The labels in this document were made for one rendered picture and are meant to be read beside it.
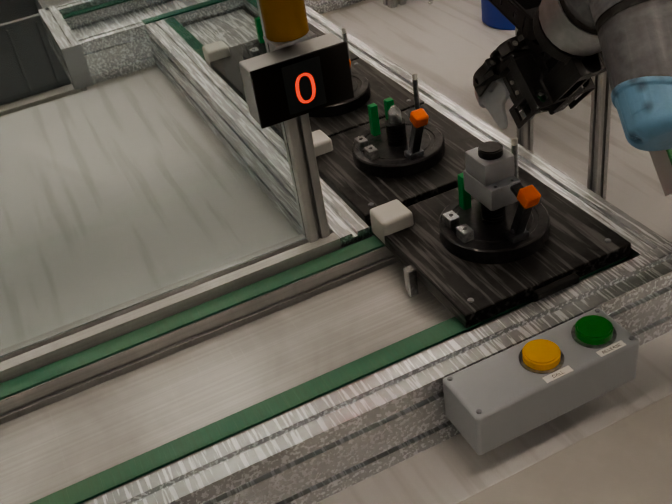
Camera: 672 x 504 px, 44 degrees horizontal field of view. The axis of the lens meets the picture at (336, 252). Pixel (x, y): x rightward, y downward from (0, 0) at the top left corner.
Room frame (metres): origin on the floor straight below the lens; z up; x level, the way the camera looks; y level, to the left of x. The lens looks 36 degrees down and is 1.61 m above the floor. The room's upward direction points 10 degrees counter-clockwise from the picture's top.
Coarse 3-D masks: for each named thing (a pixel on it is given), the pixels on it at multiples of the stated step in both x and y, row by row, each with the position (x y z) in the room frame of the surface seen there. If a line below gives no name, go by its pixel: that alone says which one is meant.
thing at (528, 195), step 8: (520, 184) 0.83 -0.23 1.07; (520, 192) 0.81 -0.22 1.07; (528, 192) 0.80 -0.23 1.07; (536, 192) 0.80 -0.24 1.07; (520, 200) 0.81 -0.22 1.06; (528, 200) 0.79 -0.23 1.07; (536, 200) 0.80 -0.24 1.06; (520, 208) 0.81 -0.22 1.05; (528, 208) 0.81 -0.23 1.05; (520, 216) 0.81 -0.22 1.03; (528, 216) 0.81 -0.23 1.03; (512, 224) 0.83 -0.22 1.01; (520, 224) 0.81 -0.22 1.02; (512, 232) 0.83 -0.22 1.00; (520, 232) 0.82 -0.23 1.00
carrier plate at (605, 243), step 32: (448, 192) 0.99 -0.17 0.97; (544, 192) 0.95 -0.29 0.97; (416, 224) 0.92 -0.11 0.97; (576, 224) 0.86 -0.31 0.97; (416, 256) 0.85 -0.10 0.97; (448, 256) 0.84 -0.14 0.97; (544, 256) 0.81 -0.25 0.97; (576, 256) 0.80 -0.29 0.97; (608, 256) 0.79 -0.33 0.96; (448, 288) 0.78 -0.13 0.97; (480, 288) 0.77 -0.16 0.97; (512, 288) 0.76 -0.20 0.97; (480, 320) 0.73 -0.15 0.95
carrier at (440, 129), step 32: (416, 96) 1.16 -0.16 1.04; (384, 128) 1.17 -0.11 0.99; (448, 128) 1.17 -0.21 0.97; (320, 160) 1.14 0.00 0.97; (352, 160) 1.12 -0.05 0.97; (384, 160) 1.07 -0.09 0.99; (416, 160) 1.05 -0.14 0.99; (448, 160) 1.07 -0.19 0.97; (352, 192) 1.03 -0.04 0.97; (384, 192) 1.02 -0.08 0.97; (416, 192) 1.00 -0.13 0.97
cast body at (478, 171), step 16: (496, 144) 0.88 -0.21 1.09; (480, 160) 0.87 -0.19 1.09; (496, 160) 0.86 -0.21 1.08; (512, 160) 0.87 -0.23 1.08; (464, 176) 0.90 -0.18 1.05; (480, 176) 0.86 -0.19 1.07; (496, 176) 0.86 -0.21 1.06; (512, 176) 0.87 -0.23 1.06; (480, 192) 0.86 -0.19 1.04; (496, 192) 0.84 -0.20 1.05; (512, 192) 0.85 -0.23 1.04; (496, 208) 0.84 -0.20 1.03
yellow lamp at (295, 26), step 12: (264, 0) 0.91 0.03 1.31; (276, 0) 0.90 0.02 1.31; (288, 0) 0.90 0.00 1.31; (300, 0) 0.91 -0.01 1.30; (264, 12) 0.91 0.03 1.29; (276, 12) 0.90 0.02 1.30; (288, 12) 0.90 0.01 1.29; (300, 12) 0.91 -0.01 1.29; (264, 24) 0.92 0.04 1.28; (276, 24) 0.90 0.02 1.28; (288, 24) 0.90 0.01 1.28; (300, 24) 0.91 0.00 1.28; (276, 36) 0.90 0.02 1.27; (288, 36) 0.90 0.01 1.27; (300, 36) 0.90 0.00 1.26
